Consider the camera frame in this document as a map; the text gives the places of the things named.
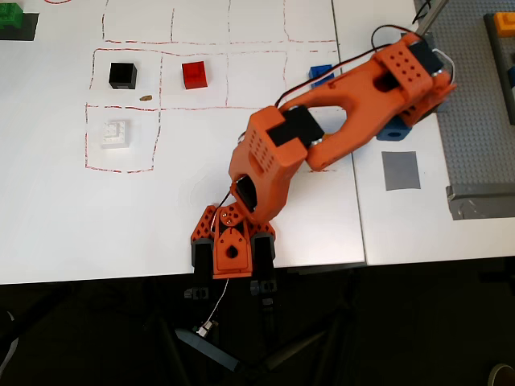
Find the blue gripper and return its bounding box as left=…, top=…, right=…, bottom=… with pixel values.
left=377, top=116, right=414, bottom=142

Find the green lego block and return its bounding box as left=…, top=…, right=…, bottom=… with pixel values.
left=0, top=2, right=25, bottom=30

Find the blue lego block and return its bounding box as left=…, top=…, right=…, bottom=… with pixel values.
left=308, top=64, right=336, bottom=90

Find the grey metal bar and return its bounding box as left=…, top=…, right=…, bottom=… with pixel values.
left=174, top=327, right=243, bottom=374

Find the large grey lego baseplate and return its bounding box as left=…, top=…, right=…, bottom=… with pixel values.
left=413, top=0, right=515, bottom=191

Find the grey square marker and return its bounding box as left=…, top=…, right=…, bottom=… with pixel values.
left=381, top=150, right=422, bottom=192

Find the metal camera pole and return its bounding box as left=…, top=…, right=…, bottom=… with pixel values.
left=416, top=0, right=450, bottom=36

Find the tape roll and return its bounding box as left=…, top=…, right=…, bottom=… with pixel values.
left=488, top=363, right=515, bottom=386

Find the red lego block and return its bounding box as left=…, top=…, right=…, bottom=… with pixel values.
left=181, top=61, right=210, bottom=91

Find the black table clamp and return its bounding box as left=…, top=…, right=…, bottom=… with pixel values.
left=191, top=238, right=215, bottom=301
left=249, top=235, right=279, bottom=307

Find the white cable with connector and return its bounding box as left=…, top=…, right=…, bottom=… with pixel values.
left=196, top=277, right=231, bottom=338

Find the black red servo cable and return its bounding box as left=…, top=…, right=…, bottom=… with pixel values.
left=275, top=24, right=416, bottom=109

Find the white lego block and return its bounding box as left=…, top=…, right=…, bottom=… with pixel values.
left=99, top=119, right=132, bottom=150

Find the orange lego block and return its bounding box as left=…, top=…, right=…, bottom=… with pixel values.
left=493, top=11, right=515, bottom=39

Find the black lego block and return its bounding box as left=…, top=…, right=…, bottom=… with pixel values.
left=108, top=62, right=139, bottom=91

